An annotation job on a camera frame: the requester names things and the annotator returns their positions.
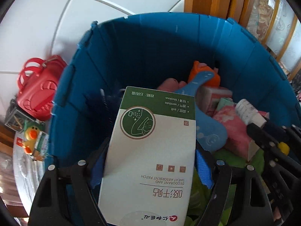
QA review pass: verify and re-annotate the red white medicine box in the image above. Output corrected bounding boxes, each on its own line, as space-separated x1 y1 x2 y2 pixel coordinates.
16 137 24 147

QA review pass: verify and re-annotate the pastel tissue pack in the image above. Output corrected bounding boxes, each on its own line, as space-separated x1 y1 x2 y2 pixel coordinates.
215 97 236 112

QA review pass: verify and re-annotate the white paper roll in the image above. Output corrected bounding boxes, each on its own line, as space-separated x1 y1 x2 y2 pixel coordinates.
235 99 267 128

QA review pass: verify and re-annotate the red plastic suitcase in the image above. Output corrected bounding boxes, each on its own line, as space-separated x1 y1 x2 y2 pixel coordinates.
17 55 67 121

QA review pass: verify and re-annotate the blue folding crate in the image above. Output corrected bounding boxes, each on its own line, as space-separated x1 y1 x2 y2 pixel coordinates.
44 12 301 226

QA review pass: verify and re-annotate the blue plastic fan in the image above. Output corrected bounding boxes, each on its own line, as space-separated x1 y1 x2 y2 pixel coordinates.
175 76 228 153

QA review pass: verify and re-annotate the yellow duck plush toy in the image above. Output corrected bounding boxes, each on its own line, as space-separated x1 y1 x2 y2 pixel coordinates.
22 120 45 155

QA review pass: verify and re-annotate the orange plush toy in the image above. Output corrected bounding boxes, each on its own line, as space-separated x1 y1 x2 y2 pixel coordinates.
188 61 221 88

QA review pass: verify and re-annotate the green red medicine box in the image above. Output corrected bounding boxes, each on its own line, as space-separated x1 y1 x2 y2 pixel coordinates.
31 132 49 161

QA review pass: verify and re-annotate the pink tissue pack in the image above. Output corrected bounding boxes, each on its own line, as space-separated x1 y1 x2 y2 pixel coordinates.
213 106 252 161

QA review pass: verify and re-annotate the pink white carton box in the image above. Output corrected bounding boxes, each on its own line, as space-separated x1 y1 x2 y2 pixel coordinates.
195 86 233 117

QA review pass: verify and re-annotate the green frog plush toy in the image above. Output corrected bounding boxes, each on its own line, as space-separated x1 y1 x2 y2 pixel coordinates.
183 143 265 226

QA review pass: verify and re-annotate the dark green gift bag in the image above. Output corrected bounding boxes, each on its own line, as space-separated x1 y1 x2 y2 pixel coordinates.
5 99 29 133

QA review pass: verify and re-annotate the white green patch box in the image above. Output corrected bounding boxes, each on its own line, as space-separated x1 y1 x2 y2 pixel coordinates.
98 87 196 225

